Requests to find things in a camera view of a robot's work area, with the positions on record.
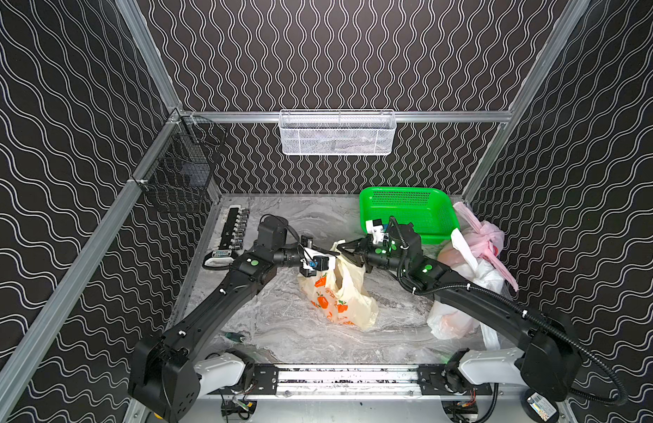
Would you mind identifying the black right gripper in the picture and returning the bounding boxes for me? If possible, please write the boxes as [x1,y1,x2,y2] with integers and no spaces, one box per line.
[336,234,409,278]

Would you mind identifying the yellow bag with orange print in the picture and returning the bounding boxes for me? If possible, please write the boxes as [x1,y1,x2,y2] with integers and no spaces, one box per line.
[298,242,379,331]

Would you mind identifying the white plastic bag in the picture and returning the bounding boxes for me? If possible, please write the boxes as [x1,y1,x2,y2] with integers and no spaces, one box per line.
[426,226,506,351]

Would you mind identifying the pink plastic bag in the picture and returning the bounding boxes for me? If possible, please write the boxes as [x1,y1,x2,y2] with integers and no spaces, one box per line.
[437,202,519,292]

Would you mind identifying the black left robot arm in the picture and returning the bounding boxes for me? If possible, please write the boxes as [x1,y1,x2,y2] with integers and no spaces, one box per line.
[128,214,314,422]

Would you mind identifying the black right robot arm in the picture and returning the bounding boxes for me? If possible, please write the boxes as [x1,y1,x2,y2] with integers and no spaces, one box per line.
[337,219,628,406]

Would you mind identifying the green plastic basket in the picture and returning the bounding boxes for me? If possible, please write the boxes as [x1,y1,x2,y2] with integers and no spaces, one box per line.
[358,187,460,245]

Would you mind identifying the black round device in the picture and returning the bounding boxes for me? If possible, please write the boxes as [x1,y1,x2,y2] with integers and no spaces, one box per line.
[522,391,560,423]

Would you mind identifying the socket set rail holder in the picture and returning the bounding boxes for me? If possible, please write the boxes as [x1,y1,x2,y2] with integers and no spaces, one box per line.
[202,204,250,271]

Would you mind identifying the white wire mesh basket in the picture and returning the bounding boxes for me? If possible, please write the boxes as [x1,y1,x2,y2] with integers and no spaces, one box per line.
[278,109,397,156]

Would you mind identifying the black wire basket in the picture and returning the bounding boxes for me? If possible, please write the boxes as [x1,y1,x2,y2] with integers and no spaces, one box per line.
[139,120,212,215]

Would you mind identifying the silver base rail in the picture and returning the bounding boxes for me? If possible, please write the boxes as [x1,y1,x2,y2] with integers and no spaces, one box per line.
[222,364,492,400]

